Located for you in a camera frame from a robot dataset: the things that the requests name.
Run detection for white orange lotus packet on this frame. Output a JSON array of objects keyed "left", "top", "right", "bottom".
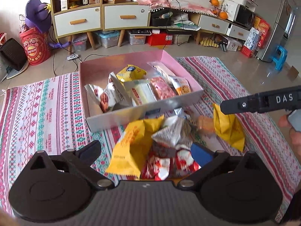
[{"left": 148, "top": 61, "right": 191, "bottom": 95}]

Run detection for white microwave oven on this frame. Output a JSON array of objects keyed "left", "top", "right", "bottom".
[{"left": 221, "top": 0, "right": 257, "bottom": 30}]

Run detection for white red biscuit packet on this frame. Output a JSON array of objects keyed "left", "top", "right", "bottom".
[{"left": 84, "top": 72, "right": 133, "bottom": 113}]

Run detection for grey refrigerator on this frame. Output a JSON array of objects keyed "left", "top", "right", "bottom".
[{"left": 255, "top": 0, "right": 297, "bottom": 62}]

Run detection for red white candy packet two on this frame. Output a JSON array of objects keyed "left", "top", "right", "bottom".
[{"left": 175, "top": 149, "right": 201, "bottom": 176}]

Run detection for red snack bucket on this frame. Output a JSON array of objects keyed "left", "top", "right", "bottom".
[{"left": 19, "top": 27, "right": 50, "bottom": 66}]

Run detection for pale yellow cake packet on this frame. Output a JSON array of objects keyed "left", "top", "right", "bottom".
[{"left": 123, "top": 79, "right": 157, "bottom": 106}]

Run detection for red white candy packet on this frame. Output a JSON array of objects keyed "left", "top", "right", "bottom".
[{"left": 140, "top": 151, "right": 176, "bottom": 181}]

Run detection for large yellow snack packet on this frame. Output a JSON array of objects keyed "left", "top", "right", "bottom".
[{"left": 106, "top": 115, "right": 164, "bottom": 178}]

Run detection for right hand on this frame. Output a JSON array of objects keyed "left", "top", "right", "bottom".
[{"left": 278, "top": 115, "right": 301, "bottom": 161}]

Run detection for purple plush toy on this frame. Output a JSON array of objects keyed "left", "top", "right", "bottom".
[{"left": 25, "top": 0, "right": 52, "bottom": 33}]

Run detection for black woven basket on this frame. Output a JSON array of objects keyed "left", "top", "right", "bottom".
[{"left": 1, "top": 38, "right": 27, "bottom": 71}]

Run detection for wooden white drawer cabinet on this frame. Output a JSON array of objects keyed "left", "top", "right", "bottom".
[{"left": 50, "top": 0, "right": 151, "bottom": 47}]

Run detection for black cable on floor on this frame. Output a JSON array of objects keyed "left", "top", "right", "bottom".
[{"left": 46, "top": 27, "right": 111, "bottom": 77}]

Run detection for clear blue-lid storage bin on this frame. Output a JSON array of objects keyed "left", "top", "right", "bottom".
[{"left": 94, "top": 31, "right": 120, "bottom": 48}]

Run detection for clear wrapped brown biscuit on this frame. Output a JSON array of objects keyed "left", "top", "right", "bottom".
[{"left": 196, "top": 115, "right": 215, "bottom": 134}]

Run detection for small yellow snack packet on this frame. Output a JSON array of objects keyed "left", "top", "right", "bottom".
[{"left": 116, "top": 65, "right": 147, "bottom": 83}]

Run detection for pink wrapped snack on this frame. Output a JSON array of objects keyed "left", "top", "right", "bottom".
[{"left": 150, "top": 76, "right": 176, "bottom": 100}]

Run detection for pink cardboard box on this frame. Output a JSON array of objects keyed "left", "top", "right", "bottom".
[{"left": 79, "top": 50, "right": 204, "bottom": 132}]

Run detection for white printed snack packet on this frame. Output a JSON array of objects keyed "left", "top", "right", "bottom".
[{"left": 151, "top": 116, "right": 193, "bottom": 150}]

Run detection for striped patterned cloth mat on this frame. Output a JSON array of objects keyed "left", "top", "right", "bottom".
[{"left": 1, "top": 56, "right": 300, "bottom": 221}]

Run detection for low wooden tv stand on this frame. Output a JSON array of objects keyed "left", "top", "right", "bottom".
[{"left": 150, "top": 7, "right": 249, "bottom": 45}]

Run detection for blue plastic stool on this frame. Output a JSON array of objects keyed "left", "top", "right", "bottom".
[{"left": 271, "top": 44, "right": 288, "bottom": 71}]

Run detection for red box under stand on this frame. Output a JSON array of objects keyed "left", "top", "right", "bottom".
[{"left": 146, "top": 33, "right": 173, "bottom": 47}]

